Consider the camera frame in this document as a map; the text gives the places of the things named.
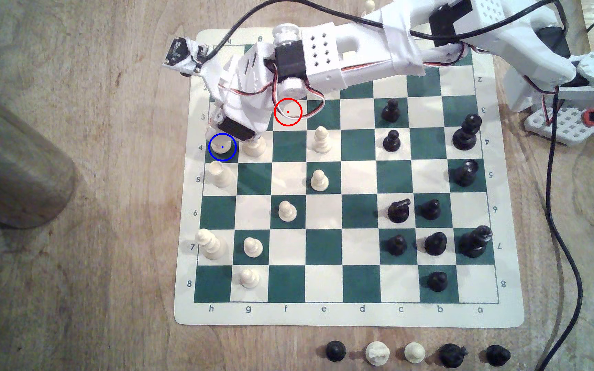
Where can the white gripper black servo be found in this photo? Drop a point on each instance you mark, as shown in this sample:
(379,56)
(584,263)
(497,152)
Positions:
(238,129)

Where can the white rook chess piece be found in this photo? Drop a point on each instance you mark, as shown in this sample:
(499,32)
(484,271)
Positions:
(221,175)
(222,147)

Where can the white printed robot arm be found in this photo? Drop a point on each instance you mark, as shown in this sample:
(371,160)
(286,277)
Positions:
(359,49)

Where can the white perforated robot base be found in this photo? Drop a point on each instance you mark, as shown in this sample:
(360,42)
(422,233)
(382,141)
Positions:
(567,129)

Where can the white queen chess piece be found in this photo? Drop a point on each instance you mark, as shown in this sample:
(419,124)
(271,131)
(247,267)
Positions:
(254,148)

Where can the white pawn chess piece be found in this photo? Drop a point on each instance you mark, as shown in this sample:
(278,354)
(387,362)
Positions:
(287,212)
(369,4)
(319,182)
(249,279)
(253,248)
(414,352)

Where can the white king chess piece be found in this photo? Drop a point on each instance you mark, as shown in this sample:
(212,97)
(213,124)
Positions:
(211,245)

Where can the green white chess mat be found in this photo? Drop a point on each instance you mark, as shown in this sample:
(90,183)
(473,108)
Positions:
(359,180)

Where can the black pawn chess piece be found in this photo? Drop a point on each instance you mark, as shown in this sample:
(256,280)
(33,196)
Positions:
(437,281)
(335,351)
(391,111)
(391,141)
(396,246)
(431,210)

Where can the black knight chess piece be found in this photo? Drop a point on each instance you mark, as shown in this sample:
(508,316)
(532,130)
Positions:
(451,355)
(398,211)

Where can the black rook chess piece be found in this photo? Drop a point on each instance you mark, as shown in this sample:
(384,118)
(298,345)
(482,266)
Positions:
(466,174)

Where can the white knight chess piece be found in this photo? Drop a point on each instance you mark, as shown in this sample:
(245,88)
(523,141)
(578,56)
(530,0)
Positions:
(377,354)

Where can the black bishop chess piece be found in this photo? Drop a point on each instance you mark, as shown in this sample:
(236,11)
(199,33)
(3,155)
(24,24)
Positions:
(497,355)

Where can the white pawn e4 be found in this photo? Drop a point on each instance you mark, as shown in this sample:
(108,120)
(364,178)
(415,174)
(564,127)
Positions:
(321,141)

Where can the brushed metal cylinder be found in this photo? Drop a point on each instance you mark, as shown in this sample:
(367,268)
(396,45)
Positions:
(13,170)

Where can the black pawn b7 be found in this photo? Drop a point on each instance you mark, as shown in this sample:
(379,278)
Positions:
(435,244)

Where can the camera board on white bracket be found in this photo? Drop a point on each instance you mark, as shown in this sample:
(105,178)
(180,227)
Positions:
(179,51)

